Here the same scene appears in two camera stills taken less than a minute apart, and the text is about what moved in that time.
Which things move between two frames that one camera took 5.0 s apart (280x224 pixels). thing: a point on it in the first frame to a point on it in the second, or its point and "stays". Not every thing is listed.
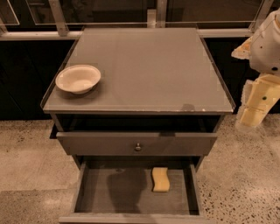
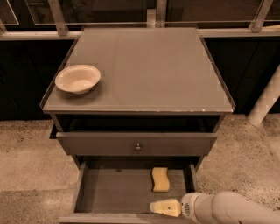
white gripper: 266,53 to 189,206
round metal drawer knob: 138,147 stays
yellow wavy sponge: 161,181 stays
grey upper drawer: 136,143 stays
